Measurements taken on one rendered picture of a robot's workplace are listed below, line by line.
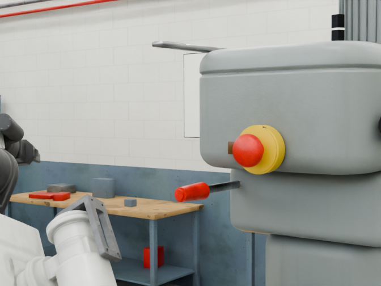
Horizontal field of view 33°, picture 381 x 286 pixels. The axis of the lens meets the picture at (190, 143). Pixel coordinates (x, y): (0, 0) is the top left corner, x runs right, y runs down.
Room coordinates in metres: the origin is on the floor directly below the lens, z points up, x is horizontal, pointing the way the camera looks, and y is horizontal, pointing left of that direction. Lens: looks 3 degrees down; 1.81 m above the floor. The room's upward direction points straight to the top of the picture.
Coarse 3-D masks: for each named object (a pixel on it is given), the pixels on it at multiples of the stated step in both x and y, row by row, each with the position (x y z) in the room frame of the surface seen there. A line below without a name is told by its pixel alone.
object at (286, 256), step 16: (272, 240) 0.94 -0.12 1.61; (288, 240) 0.92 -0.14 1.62; (304, 240) 0.90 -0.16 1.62; (320, 240) 0.89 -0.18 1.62; (272, 256) 0.93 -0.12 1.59; (288, 256) 0.91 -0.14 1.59; (304, 256) 0.90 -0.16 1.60; (320, 256) 0.88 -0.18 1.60; (336, 256) 0.87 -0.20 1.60; (352, 256) 0.86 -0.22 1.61; (368, 256) 0.86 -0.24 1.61; (272, 272) 0.93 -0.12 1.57; (288, 272) 0.91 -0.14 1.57; (304, 272) 0.89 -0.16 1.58; (320, 272) 0.88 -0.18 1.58; (336, 272) 0.87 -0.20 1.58; (352, 272) 0.86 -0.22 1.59; (368, 272) 0.85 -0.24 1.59
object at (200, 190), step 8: (192, 184) 0.83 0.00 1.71; (200, 184) 0.84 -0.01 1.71; (216, 184) 0.87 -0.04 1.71; (224, 184) 0.88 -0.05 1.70; (232, 184) 0.90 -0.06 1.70; (240, 184) 0.92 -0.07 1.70; (176, 192) 0.81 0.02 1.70; (184, 192) 0.81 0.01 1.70; (192, 192) 0.82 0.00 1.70; (200, 192) 0.83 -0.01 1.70; (208, 192) 0.84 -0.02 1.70; (184, 200) 0.81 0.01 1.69; (192, 200) 0.83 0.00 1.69
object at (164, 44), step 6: (156, 42) 0.81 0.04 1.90; (162, 42) 0.81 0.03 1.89; (168, 42) 0.81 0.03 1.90; (174, 42) 0.82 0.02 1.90; (168, 48) 0.84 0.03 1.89; (174, 48) 0.84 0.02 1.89; (180, 48) 0.84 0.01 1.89; (186, 48) 0.84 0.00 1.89; (192, 48) 0.85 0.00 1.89; (198, 48) 0.86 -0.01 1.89; (204, 48) 0.87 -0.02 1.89; (210, 48) 0.89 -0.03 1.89; (216, 48) 0.90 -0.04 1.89; (222, 48) 0.91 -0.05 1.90; (228, 48) 0.93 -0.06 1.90
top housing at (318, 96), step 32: (224, 64) 0.82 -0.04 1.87; (256, 64) 0.79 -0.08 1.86; (288, 64) 0.77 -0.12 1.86; (320, 64) 0.74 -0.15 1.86; (352, 64) 0.73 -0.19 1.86; (224, 96) 0.82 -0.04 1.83; (256, 96) 0.79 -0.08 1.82; (288, 96) 0.77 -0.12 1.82; (320, 96) 0.74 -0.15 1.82; (352, 96) 0.73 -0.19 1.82; (224, 128) 0.82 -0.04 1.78; (288, 128) 0.77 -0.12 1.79; (320, 128) 0.74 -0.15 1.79; (352, 128) 0.73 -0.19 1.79; (224, 160) 0.83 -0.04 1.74; (288, 160) 0.77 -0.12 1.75; (320, 160) 0.74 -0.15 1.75; (352, 160) 0.73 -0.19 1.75
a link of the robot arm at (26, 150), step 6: (18, 144) 1.35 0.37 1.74; (24, 144) 1.41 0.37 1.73; (30, 144) 1.42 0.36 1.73; (12, 150) 1.32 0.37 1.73; (18, 150) 1.35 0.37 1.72; (24, 150) 1.41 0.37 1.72; (30, 150) 1.41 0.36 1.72; (18, 156) 1.37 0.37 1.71; (24, 156) 1.40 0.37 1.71; (30, 156) 1.41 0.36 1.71; (36, 156) 1.43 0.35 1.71; (18, 162) 1.40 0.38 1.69; (24, 162) 1.40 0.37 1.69; (30, 162) 1.42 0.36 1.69
